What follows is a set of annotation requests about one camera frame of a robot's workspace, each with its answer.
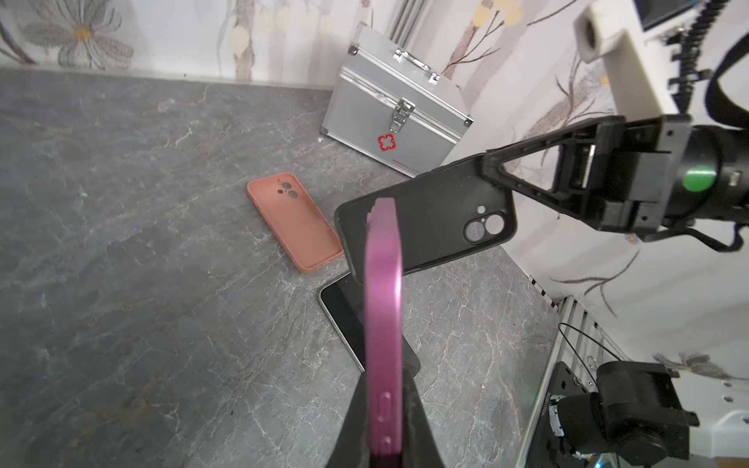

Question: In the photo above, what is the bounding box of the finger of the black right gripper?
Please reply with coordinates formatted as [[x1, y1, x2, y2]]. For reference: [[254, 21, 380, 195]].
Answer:
[[481, 115, 625, 193]]

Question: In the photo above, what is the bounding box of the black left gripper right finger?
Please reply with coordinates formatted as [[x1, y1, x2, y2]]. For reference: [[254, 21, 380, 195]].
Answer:
[[401, 374, 445, 468]]

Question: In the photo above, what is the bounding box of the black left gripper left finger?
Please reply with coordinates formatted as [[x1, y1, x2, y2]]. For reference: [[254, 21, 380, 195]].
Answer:
[[326, 372, 370, 468]]

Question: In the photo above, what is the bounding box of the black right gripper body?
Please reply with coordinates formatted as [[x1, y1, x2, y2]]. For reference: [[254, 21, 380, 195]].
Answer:
[[552, 114, 692, 234]]

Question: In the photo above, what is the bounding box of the black phone case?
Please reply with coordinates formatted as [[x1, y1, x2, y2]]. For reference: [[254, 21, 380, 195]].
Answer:
[[335, 155, 518, 283]]

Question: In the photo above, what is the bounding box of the black smartphone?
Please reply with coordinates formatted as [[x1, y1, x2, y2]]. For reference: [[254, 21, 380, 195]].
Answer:
[[317, 271, 422, 379]]

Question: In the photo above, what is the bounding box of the pink phone case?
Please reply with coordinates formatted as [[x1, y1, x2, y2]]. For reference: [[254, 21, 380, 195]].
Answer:
[[246, 173, 343, 274]]

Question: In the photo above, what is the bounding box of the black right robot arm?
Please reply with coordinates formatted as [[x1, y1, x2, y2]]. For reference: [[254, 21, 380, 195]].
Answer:
[[482, 1, 748, 467]]

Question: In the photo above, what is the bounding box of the silver aluminium case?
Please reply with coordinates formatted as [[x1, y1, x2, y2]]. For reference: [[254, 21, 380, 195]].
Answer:
[[321, 23, 473, 177]]

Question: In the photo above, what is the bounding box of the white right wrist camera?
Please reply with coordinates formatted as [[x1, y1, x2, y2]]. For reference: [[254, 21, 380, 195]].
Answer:
[[573, 0, 700, 122]]

